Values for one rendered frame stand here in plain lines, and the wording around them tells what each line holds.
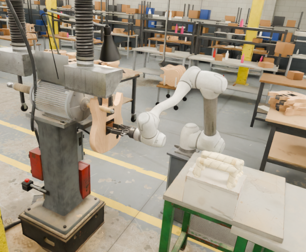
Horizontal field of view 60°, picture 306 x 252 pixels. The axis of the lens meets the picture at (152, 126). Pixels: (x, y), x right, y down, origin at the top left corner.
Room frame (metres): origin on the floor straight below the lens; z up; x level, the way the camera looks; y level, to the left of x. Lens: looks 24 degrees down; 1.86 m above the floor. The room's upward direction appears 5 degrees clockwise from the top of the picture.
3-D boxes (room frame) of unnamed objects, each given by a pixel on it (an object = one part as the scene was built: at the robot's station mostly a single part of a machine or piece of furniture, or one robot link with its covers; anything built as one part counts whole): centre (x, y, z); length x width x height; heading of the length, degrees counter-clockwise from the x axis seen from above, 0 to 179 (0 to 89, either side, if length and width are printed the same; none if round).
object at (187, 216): (1.66, -0.34, 0.45); 0.05 x 0.05 x 0.90; 66
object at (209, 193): (1.15, -0.34, 1.02); 0.27 x 0.15 x 0.17; 66
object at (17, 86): (1.89, 0.98, 1.25); 0.18 x 0.06 x 0.06; 66
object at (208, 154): (1.18, -0.36, 1.20); 0.20 x 0.03 x 0.03; 65
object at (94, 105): (1.57, 0.37, 1.28); 0.07 x 0.04 x 0.10; 156
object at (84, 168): (1.92, 0.64, 0.49); 0.25 x 0.12 x 0.37; 66
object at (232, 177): (1.07, -0.40, 1.15); 0.03 x 0.03 x 0.09
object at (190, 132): (2.12, -0.34, 0.87); 0.18 x 0.16 x 0.22; 58
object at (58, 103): (1.75, 0.64, 1.25); 0.41 x 0.27 x 0.26; 66
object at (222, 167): (1.10, -0.32, 1.20); 0.20 x 0.03 x 0.03; 65
